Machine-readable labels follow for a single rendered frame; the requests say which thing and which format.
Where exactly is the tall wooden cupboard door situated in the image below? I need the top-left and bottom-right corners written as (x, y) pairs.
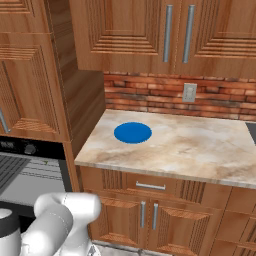
top-left (0, 32), bottom-right (70, 143)

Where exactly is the short silver cupboard handle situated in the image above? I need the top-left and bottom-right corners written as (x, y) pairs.
top-left (139, 200), bottom-right (147, 229)
top-left (151, 202), bottom-right (160, 231)

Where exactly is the grey wall socket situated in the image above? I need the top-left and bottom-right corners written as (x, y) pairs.
top-left (182, 82), bottom-right (198, 103)

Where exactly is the wooden base cupboard door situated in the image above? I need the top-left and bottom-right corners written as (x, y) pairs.
top-left (89, 192), bottom-right (150, 251)
top-left (146, 197), bottom-right (224, 256)

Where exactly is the wooden wall cupboard door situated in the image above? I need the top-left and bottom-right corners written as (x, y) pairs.
top-left (174, 0), bottom-right (256, 80)
top-left (68, 0), bottom-right (182, 75)

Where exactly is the black built-in oven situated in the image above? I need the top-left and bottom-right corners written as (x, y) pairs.
top-left (0, 135), bottom-right (74, 204)

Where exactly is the long silver cupboard handle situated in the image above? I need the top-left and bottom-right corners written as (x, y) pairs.
top-left (181, 4), bottom-right (196, 65)
top-left (162, 4), bottom-right (174, 64)

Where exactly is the black hob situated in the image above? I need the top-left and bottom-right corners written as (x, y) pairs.
top-left (245, 122), bottom-right (256, 146)

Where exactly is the silver tall cupboard handle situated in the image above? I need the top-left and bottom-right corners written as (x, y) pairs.
top-left (0, 108), bottom-right (11, 135)

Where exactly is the black oven knob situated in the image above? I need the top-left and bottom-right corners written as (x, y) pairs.
top-left (24, 143), bottom-right (37, 156)

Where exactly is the small wooden cupboard door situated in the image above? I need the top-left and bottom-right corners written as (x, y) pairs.
top-left (0, 0), bottom-right (52, 35)

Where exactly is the silver drawer handle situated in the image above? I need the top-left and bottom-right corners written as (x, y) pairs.
top-left (135, 180), bottom-right (167, 192)

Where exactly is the blue round plate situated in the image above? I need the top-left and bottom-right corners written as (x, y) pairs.
top-left (113, 121), bottom-right (153, 145)

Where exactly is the wooden drawer front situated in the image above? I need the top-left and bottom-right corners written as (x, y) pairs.
top-left (99, 168), bottom-right (205, 200)

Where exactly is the wooden base drawer unit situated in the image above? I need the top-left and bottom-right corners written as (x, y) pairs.
top-left (209, 186), bottom-right (256, 256)

